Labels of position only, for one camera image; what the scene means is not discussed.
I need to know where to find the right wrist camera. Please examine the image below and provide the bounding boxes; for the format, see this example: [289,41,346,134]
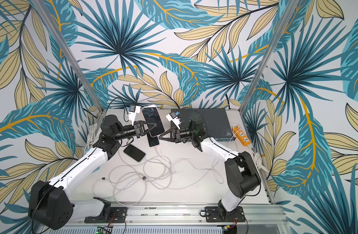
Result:
[166,111,182,129]

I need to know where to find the white charging cable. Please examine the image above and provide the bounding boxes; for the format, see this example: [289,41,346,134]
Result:
[91,144,225,206]

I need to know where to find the orange power strip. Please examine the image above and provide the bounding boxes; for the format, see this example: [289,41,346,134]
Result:
[233,126,251,146]

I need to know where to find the aluminium mounting rail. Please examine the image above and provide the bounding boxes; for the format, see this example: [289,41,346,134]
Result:
[44,203,291,227]

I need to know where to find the left coiled white cord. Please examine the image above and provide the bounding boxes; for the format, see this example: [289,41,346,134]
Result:
[87,122,98,147]

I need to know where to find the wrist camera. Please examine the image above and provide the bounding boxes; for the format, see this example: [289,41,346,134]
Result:
[166,111,182,129]
[127,105,141,125]

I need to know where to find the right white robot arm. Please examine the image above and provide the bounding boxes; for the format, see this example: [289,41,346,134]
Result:
[159,120,261,220]

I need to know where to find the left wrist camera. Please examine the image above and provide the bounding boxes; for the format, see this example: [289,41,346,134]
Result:
[127,105,141,125]

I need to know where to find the white power strip cord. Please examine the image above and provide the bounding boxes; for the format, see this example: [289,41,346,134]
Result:
[249,144,270,173]

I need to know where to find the dark phone pink case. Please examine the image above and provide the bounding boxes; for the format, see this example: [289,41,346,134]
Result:
[142,105,165,137]

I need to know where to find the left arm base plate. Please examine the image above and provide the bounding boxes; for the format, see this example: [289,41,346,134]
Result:
[84,207,128,224]

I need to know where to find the black phone light case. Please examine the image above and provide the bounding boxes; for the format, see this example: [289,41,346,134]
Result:
[123,145,146,162]

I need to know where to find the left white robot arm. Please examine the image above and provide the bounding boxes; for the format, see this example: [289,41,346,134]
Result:
[28,115,156,230]

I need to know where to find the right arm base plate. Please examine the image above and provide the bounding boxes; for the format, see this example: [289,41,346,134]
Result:
[199,206,246,223]

